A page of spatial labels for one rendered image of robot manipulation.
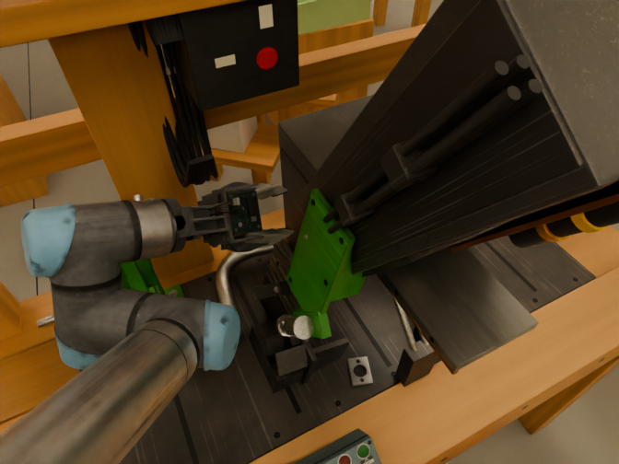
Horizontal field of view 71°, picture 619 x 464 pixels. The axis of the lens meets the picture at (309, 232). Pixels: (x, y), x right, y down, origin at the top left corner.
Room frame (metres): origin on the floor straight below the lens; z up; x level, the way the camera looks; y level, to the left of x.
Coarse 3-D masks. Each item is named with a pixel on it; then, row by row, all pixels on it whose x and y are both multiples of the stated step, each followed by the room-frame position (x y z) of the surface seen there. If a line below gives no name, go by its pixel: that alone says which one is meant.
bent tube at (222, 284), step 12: (240, 252) 0.64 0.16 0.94; (252, 252) 0.64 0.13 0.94; (264, 252) 0.65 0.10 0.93; (228, 264) 0.60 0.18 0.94; (216, 276) 0.57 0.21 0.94; (228, 276) 0.58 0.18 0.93; (216, 288) 0.54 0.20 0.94; (228, 288) 0.54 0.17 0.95; (228, 300) 0.50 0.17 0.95; (240, 336) 0.42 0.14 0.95
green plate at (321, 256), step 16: (320, 192) 0.48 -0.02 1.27; (320, 208) 0.46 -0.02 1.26; (304, 224) 0.48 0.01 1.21; (320, 224) 0.45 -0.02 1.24; (304, 240) 0.46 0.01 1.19; (320, 240) 0.43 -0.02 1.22; (336, 240) 0.41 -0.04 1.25; (352, 240) 0.39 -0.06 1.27; (304, 256) 0.45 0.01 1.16; (320, 256) 0.42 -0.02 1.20; (336, 256) 0.39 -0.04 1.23; (288, 272) 0.47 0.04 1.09; (304, 272) 0.44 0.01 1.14; (320, 272) 0.41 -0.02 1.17; (336, 272) 0.38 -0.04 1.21; (304, 288) 0.42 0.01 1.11; (320, 288) 0.39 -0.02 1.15; (336, 288) 0.40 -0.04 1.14; (352, 288) 0.41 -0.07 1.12; (304, 304) 0.41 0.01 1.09; (320, 304) 0.38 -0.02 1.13
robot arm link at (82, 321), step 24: (72, 288) 0.28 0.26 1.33; (96, 288) 0.28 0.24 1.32; (120, 288) 0.30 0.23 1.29; (72, 312) 0.26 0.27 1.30; (96, 312) 0.26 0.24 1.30; (120, 312) 0.26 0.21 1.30; (72, 336) 0.24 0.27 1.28; (96, 336) 0.24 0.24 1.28; (120, 336) 0.24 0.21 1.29; (72, 360) 0.23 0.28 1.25
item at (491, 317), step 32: (448, 256) 0.47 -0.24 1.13; (416, 288) 0.41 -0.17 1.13; (448, 288) 0.40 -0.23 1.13; (480, 288) 0.40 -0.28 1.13; (416, 320) 0.35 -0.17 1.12; (448, 320) 0.35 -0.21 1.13; (480, 320) 0.34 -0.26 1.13; (512, 320) 0.34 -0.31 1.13; (448, 352) 0.29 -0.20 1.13; (480, 352) 0.29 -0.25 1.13
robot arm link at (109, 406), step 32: (128, 320) 0.25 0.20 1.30; (160, 320) 0.23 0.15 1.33; (192, 320) 0.24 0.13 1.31; (224, 320) 0.25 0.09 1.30; (128, 352) 0.18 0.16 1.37; (160, 352) 0.19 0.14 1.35; (192, 352) 0.20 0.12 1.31; (224, 352) 0.22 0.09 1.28; (64, 384) 0.14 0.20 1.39; (96, 384) 0.14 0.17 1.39; (128, 384) 0.15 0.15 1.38; (160, 384) 0.16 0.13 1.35; (32, 416) 0.11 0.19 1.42; (64, 416) 0.11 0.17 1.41; (96, 416) 0.11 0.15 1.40; (128, 416) 0.12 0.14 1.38; (0, 448) 0.08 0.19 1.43; (32, 448) 0.08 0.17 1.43; (64, 448) 0.09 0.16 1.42; (96, 448) 0.09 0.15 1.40; (128, 448) 0.10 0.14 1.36
